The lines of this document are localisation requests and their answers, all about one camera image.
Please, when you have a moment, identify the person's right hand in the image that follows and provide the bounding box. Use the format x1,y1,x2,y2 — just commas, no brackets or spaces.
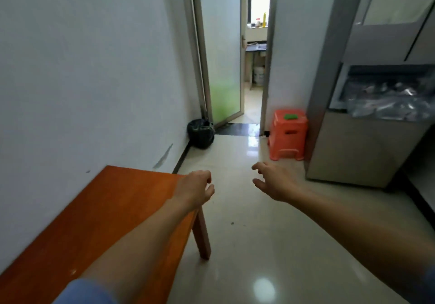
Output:
251,161,301,203

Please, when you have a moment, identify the person's left hand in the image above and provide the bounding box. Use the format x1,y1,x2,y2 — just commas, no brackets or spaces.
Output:
173,170,215,212

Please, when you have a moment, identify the beige refrigerator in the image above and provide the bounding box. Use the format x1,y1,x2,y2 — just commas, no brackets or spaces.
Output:
304,0,435,189

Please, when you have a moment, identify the clear fridge drawer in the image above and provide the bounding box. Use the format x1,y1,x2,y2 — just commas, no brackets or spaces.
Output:
341,72,435,123

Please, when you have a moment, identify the pile of water bottles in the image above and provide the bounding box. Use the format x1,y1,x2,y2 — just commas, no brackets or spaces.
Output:
350,79,435,117

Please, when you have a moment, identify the person's left forearm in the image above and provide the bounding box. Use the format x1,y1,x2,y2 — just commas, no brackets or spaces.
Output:
81,197,199,304

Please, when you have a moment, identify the person's right forearm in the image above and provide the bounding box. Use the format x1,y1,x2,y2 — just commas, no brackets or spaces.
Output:
288,186,435,294

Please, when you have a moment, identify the person's blue left sleeve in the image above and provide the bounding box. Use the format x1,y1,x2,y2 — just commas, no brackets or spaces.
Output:
53,278,118,304

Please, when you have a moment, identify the person's blue sleeve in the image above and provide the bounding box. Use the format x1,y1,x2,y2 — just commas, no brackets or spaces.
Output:
420,266,435,304
53,278,118,304

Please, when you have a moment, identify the person's blue right sleeve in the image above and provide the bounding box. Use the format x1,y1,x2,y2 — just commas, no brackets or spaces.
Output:
420,266,435,304

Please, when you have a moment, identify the orange plastic stool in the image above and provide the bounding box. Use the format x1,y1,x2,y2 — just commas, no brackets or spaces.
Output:
267,109,309,162

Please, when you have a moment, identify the black trash bag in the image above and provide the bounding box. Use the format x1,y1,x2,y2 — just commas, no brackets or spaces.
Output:
187,118,216,150

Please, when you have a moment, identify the frosted glass door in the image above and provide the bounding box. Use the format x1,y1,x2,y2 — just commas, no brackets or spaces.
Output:
179,0,281,137
189,0,249,126

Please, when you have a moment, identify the orange wooden table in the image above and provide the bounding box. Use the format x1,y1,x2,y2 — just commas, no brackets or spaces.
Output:
0,165,212,304

